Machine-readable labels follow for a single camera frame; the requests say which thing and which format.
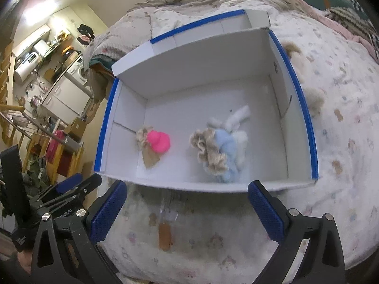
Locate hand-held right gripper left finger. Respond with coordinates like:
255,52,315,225
30,180,128,284

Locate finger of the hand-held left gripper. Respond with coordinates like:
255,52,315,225
31,173,83,203
40,174,102,213

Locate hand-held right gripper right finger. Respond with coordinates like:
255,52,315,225
248,180,345,284

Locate brown paper card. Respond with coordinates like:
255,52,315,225
142,148,162,170

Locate small beige scrunchie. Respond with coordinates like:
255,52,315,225
135,126,153,148

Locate white fluffy cloth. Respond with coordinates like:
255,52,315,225
234,130,249,166

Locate light blue fluffy cloth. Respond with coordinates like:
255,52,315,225
213,129,246,184

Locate beige ruffled sock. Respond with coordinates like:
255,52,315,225
189,128,230,175

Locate pink fluffy sock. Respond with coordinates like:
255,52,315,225
148,129,171,154

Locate white sock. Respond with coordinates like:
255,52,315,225
207,105,251,131

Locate blue cardboard box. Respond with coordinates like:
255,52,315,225
93,9,320,193

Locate yellow wooden rack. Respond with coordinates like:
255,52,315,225
30,136,85,184

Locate brown cardboard box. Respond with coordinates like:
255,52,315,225
67,117,88,141

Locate metal pole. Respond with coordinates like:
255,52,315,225
0,112,83,145

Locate white base cabinet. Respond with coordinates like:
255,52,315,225
40,75,92,125

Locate white water heater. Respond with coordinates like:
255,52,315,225
13,62,36,85

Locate white washing machine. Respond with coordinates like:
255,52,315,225
65,56,89,88

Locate beige plush toy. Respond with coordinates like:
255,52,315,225
281,40,325,116

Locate white cylindrical appliance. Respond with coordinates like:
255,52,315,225
31,40,49,62

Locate hanging dark clothes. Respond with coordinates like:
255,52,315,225
76,24,95,45

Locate pink cloth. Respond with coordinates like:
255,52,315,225
296,0,379,62

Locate brown patterned knit cloth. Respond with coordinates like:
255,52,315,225
326,6,370,36

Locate white wall cabinets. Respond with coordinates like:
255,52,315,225
13,24,51,57

